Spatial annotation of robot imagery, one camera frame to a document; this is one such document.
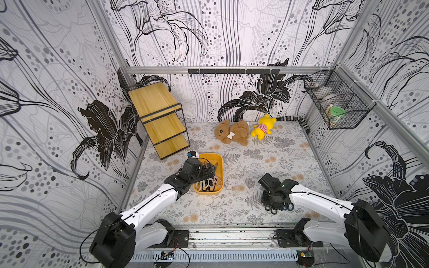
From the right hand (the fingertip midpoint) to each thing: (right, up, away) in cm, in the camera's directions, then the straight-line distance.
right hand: (264, 202), depth 84 cm
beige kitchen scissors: (-32, +9, +1) cm, 33 cm away
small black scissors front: (+3, -2, -4) cm, 6 cm away
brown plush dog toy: (-12, +37, +17) cm, 42 cm away
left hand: (-28, +15, -1) cm, 32 cm away
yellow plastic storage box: (-25, +20, +14) cm, 35 cm away
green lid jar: (+32, +44, -7) cm, 55 cm away
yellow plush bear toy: (+7, +41, +24) cm, 48 cm away
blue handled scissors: (+12, -1, -3) cm, 12 cm away
